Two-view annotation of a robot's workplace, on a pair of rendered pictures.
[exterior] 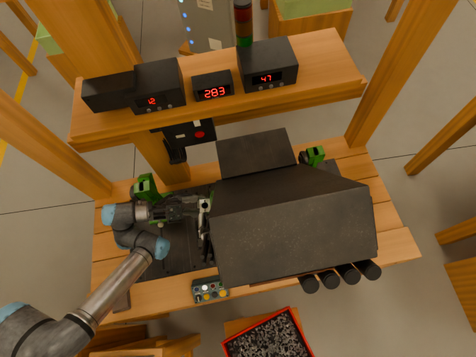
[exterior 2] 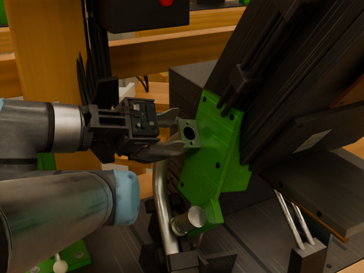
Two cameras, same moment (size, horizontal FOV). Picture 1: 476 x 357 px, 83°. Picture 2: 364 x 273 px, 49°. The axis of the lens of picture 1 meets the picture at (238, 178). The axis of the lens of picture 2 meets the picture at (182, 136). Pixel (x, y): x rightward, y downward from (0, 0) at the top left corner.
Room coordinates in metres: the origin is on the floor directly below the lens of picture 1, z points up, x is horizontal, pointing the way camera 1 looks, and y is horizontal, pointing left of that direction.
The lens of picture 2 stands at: (-0.18, 0.43, 1.53)
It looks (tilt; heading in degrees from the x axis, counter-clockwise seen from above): 28 degrees down; 334
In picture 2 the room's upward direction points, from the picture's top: straight up
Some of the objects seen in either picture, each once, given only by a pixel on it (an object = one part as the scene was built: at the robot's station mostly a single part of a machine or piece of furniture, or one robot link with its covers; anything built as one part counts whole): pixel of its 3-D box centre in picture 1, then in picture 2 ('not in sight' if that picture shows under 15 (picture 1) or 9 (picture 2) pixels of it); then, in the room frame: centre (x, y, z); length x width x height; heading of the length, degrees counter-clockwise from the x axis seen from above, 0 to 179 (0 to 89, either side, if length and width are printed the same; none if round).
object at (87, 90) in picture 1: (113, 92); not in sight; (0.62, 0.32, 1.59); 0.15 x 0.07 x 0.07; 92
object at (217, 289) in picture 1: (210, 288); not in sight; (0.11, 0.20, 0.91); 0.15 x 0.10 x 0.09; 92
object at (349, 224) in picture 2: not in sight; (296, 164); (0.32, -0.06, 1.11); 0.39 x 0.16 x 0.03; 2
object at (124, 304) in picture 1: (120, 299); not in sight; (0.13, 0.60, 0.91); 0.10 x 0.08 x 0.03; 6
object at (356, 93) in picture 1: (219, 114); (158, 53); (0.79, 0.03, 1.23); 1.30 x 0.05 x 0.09; 92
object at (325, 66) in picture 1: (212, 82); not in sight; (0.68, 0.03, 1.52); 0.90 x 0.25 x 0.04; 92
